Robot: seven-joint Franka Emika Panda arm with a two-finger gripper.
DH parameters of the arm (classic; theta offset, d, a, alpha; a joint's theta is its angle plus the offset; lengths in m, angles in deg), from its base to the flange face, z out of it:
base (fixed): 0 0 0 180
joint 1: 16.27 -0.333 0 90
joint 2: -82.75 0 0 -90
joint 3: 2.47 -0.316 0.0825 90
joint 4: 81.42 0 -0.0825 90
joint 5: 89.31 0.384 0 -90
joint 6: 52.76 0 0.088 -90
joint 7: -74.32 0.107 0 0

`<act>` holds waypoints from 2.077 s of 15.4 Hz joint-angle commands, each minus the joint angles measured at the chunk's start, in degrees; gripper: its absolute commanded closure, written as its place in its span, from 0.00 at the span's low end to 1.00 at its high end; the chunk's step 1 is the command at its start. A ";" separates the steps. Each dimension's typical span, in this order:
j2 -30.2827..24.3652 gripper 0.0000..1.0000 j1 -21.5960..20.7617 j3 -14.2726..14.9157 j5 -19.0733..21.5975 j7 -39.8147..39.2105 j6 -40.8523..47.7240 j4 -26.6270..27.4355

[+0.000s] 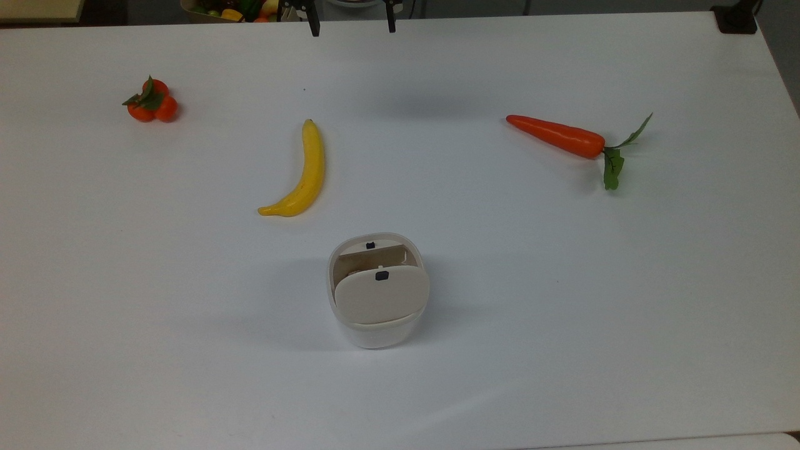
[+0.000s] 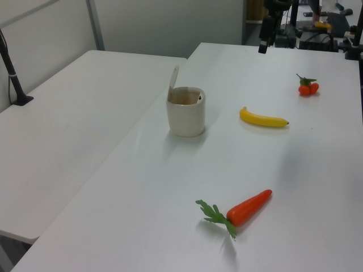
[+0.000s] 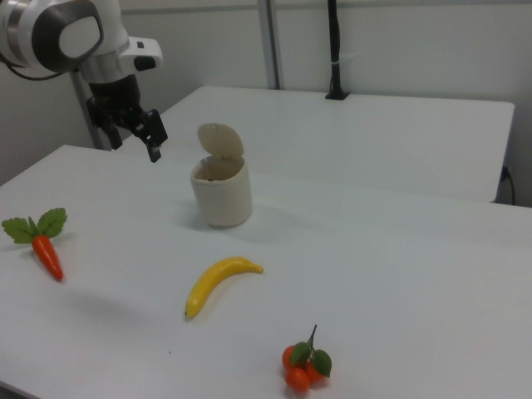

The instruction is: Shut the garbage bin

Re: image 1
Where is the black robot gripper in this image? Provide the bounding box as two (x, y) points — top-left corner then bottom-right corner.
(279, 0), (403, 38)

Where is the beige garbage bin lid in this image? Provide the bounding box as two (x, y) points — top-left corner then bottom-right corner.
(334, 265), (431, 325)

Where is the small beige garbage bin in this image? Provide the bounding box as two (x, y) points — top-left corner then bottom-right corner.
(327, 232), (431, 350)

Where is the basket of toy fruit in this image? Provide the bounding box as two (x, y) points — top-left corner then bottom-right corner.
(180, 0), (282, 24)

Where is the yellow toy banana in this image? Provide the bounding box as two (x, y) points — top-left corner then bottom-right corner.
(257, 119), (326, 218)

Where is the orange toy carrot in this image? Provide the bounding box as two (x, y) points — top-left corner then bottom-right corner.
(506, 112), (654, 191)

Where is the light wooden board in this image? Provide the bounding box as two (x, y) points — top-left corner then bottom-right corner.
(0, 0), (86, 24)

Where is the black clamp camera stand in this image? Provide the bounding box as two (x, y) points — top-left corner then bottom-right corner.
(711, 0), (760, 35)

